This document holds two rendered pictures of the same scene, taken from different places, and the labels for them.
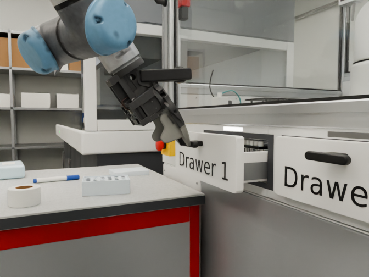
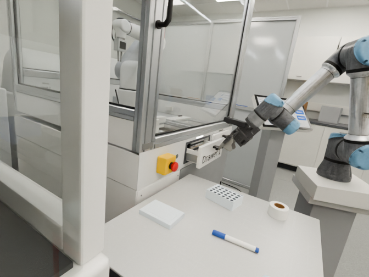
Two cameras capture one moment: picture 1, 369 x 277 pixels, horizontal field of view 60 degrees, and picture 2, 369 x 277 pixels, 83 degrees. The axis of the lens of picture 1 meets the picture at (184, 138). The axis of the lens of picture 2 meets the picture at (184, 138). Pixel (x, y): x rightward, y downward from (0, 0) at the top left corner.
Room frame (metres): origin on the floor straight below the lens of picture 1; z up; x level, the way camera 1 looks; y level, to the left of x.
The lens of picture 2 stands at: (1.48, 0.73, 1.19)
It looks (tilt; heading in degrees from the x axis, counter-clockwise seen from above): 14 degrees down; 234
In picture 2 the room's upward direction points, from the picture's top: 7 degrees clockwise
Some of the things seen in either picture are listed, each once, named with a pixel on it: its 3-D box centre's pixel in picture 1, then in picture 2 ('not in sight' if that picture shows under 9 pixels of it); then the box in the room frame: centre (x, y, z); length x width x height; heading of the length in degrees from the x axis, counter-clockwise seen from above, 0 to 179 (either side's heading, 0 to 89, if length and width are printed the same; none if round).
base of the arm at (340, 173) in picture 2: not in sight; (335, 167); (0.23, 0.35, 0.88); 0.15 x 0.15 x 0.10
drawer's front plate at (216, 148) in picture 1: (203, 156); (211, 151); (0.73, -0.04, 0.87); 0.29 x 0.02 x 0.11; 25
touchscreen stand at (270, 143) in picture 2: not in sight; (267, 172); (-0.26, -0.29, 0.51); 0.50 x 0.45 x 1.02; 73
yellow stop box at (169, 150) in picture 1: (170, 144); (167, 164); (1.05, 0.05, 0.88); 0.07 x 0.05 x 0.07; 25
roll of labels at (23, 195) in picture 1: (24, 195); (278, 210); (0.74, 0.38, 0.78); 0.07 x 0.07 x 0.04
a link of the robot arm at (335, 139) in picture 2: not in sight; (342, 145); (0.24, 0.36, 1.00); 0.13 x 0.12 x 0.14; 48
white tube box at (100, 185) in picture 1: (106, 184); (224, 196); (0.87, 0.22, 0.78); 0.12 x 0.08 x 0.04; 105
